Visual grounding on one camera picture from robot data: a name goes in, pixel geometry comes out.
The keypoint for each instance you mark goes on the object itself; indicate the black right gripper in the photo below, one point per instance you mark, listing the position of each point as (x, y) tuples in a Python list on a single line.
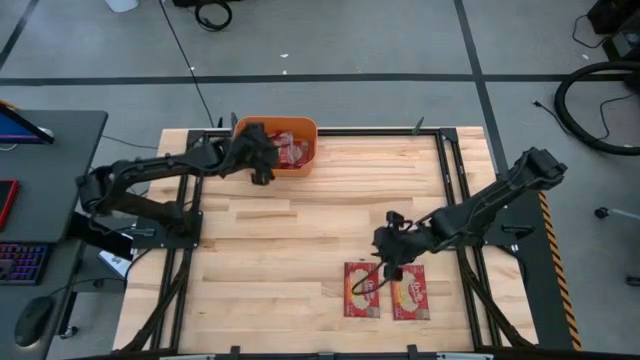
[(402, 242)]

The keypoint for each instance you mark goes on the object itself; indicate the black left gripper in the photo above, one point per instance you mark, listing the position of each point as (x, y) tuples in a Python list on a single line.
[(250, 152)]

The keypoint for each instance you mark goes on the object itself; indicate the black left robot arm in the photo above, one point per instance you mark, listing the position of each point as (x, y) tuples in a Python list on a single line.
[(150, 168)]

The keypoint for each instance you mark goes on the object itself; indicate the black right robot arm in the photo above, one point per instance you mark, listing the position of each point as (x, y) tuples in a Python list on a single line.
[(500, 192)]

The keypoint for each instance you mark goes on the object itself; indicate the orange plastic basket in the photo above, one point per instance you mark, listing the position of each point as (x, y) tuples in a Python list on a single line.
[(300, 127)]

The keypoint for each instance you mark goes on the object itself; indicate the black platform with hazard stripe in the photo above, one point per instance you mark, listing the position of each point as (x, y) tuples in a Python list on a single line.
[(537, 280)]

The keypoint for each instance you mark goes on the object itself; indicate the black equipment box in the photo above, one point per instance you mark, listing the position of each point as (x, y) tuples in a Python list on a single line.
[(185, 2)]

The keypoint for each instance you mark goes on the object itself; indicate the black box beside desk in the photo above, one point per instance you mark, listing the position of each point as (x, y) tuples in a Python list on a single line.
[(107, 240)]

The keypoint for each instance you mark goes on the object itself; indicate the white trash bin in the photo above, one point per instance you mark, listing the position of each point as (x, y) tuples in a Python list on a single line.
[(121, 4)]

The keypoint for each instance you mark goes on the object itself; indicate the dark grey desk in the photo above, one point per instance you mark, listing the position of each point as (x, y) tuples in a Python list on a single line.
[(50, 165)]

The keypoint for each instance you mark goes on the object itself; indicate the chair leg with caster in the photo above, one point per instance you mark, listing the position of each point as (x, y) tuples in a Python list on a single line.
[(601, 213)]

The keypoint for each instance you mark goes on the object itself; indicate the monitor with blue screen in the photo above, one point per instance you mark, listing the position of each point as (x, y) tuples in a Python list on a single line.
[(15, 131)]

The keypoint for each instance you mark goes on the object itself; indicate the red tablet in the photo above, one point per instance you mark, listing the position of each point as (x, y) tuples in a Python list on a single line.
[(6, 200)]

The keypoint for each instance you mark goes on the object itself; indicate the backlit keyboard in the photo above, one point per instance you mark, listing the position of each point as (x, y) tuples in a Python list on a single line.
[(22, 262)]

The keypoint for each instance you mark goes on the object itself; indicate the black computer mouse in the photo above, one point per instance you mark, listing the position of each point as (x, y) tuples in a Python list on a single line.
[(32, 320)]

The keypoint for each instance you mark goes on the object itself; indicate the black equipment case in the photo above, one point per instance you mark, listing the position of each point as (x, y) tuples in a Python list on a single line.
[(620, 20)]

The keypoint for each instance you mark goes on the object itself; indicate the black metal table frame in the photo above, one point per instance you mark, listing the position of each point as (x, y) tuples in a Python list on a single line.
[(380, 132)]

